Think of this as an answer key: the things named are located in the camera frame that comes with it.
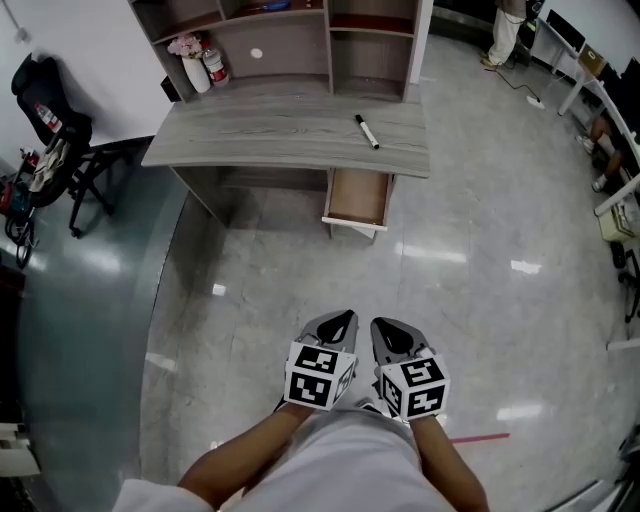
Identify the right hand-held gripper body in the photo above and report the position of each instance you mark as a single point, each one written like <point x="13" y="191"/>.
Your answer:
<point x="417" y="387"/>

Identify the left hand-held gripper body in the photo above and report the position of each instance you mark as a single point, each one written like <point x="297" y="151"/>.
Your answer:
<point x="320" y="380"/>

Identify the wooden drawer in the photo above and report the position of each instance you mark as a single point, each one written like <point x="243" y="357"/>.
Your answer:
<point x="357" y="195"/>

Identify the black white marker pen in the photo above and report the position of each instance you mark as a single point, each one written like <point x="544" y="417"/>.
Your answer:
<point x="367" y="131"/>

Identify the person's left forearm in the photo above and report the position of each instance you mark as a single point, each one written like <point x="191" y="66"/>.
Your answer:
<point x="250" y="455"/>

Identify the person's right forearm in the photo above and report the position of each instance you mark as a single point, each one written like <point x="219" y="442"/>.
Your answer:
<point x="445" y="465"/>

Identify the grey wooden desk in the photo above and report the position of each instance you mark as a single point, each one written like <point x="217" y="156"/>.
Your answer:
<point x="280" y="127"/>

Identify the person's black white shoe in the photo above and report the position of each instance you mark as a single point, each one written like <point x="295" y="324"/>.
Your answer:
<point x="371" y="406"/>

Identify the red floor tape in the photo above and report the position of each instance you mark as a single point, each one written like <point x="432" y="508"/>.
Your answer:
<point x="480" y="438"/>

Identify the person's white clothing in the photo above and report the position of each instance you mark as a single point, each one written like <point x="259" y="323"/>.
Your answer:
<point x="345" y="465"/>

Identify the black swivel chair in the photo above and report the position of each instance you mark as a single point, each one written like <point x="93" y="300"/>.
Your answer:
<point x="629" y="280"/>

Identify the beige box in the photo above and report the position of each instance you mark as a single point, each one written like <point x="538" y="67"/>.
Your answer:
<point x="620" y="222"/>

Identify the white power strip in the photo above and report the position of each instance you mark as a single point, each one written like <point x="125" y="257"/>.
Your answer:
<point x="535" y="102"/>

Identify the small black box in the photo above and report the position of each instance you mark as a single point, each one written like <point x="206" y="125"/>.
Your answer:
<point x="170" y="90"/>

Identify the grey wooden shelf unit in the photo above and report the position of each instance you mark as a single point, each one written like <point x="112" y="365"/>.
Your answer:
<point x="295" y="50"/>

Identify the clear bottle with red label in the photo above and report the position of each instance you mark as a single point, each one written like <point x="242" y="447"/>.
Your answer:
<point x="215" y="66"/>

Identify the long white table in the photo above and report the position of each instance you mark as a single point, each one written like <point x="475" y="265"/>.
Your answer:
<point x="595" y="95"/>

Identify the white vase with pink flowers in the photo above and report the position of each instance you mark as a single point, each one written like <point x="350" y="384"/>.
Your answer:
<point x="192" y="62"/>

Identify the beige cloth bag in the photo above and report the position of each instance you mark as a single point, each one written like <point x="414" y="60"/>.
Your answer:
<point x="47" y="167"/>

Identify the cart with red tools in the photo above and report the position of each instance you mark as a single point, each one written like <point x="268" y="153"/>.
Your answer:
<point x="15" y="200"/>

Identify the cardboard box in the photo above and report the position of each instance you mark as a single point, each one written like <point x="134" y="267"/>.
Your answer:
<point x="593" y="59"/>

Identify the black office chair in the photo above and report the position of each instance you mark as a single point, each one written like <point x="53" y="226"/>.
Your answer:
<point x="55" y="115"/>

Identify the blue item on shelf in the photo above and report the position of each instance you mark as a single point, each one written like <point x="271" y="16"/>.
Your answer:
<point x="276" y="5"/>

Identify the small bottle with red label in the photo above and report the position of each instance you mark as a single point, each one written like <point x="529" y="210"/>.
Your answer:
<point x="48" y="118"/>

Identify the black monitor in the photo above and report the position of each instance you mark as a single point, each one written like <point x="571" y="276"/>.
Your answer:
<point x="565" y="27"/>

